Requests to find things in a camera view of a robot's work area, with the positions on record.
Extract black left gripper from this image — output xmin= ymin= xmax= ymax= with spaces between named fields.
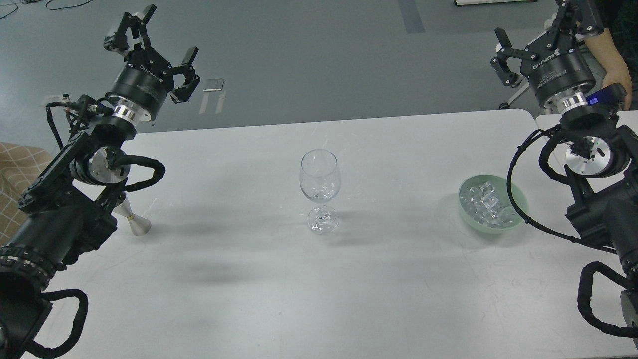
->
xmin=103 ymin=5 xmax=200 ymax=121

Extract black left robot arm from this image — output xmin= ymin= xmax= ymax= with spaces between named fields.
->
xmin=1 ymin=4 xmax=200 ymax=359

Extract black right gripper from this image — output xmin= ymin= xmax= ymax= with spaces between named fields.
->
xmin=490 ymin=0 xmax=604 ymax=108

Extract steel cocktail jigger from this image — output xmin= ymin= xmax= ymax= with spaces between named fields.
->
xmin=113 ymin=192 xmax=152 ymax=236

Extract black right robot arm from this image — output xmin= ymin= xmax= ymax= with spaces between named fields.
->
xmin=491 ymin=0 xmax=638 ymax=341

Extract green glass bowl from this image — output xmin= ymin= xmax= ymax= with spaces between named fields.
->
xmin=457 ymin=174 xmax=528 ymax=235

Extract person in black shirt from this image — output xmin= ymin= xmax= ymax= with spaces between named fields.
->
xmin=580 ymin=0 xmax=638 ymax=111

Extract black floor cable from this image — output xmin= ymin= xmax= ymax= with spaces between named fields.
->
xmin=0 ymin=0 xmax=94 ymax=20

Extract beige checkered sofa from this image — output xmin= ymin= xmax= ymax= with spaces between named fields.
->
xmin=0 ymin=142 xmax=52 ymax=246

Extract clear ice cubes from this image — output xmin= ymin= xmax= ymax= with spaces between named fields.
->
xmin=460 ymin=181 xmax=518 ymax=229

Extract clear wine glass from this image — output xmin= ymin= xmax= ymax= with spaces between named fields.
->
xmin=299 ymin=149 xmax=341 ymax=235

